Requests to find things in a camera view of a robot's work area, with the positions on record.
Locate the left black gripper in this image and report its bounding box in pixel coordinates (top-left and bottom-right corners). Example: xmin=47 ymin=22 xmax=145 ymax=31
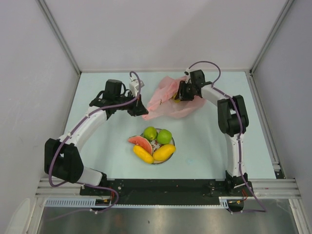
xmin=115 ymin=91 xmax=148 ymax=117

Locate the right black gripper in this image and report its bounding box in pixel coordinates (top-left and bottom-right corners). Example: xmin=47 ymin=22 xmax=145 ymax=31
xmin=175 ymin=80 xmax=196 ymax=101

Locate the yellow fake starfruit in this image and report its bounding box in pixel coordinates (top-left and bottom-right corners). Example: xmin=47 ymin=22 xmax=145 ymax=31
xmin=172 ymin=95 xmax=181 ymax=103

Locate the pink plastic bag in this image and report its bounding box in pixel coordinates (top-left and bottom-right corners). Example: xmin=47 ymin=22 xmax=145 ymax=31
xmin=142 ymin=76 xmax=206 ymax=120

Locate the green fake pear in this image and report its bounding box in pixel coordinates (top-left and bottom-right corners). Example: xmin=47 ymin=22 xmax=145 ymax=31
xmin=143 ymin=126 xmax=158 ymax=141

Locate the red watermelon slice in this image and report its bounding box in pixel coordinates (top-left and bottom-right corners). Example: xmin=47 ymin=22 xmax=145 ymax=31
xmin=128 ymin=136 xmax=153 ymax=155

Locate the green fake guava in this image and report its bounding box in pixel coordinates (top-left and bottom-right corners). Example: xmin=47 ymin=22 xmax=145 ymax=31
xmin=156 ymin=129 xmax=172 ymax=145

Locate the round printed plate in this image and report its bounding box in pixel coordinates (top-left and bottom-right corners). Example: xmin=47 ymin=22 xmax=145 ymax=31
xmin=140 ymin=128 xmax=175 ymax=164

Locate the yellow fake banana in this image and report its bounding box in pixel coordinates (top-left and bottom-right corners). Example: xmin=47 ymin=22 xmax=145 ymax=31
xmin=133 ymin=145 xmax=154 ymax=164

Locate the orange yellow fake mango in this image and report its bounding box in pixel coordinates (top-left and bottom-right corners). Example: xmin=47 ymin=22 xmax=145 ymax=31
xmin=153 ymin=144 xmax=176 ymax=161

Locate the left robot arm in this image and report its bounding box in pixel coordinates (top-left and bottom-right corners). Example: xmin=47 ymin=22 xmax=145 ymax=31
xmin=44 ymin=78 xmax=148 ymax=195

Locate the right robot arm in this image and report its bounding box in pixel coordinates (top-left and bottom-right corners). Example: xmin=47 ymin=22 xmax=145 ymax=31
xmin=174 ymin=70 xmax=249 ymax=195

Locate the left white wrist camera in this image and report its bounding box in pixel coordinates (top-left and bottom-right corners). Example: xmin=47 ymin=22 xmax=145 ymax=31
xmin=129 ymin=78 xmax=144 ymax=97

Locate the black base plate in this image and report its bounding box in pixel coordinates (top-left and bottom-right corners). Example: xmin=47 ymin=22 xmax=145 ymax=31
xmin=80 ymin=178 xmax=254 ymax=198

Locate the white slotted cable duct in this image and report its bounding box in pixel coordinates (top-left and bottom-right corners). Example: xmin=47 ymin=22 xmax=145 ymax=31
xmin=45 ymin=198 xmax=229 ymax=209

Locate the aluminium frame rail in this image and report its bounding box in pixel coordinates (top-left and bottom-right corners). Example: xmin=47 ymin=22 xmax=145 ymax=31
xmin=35 ymin=178 xmax=301 ymax=199

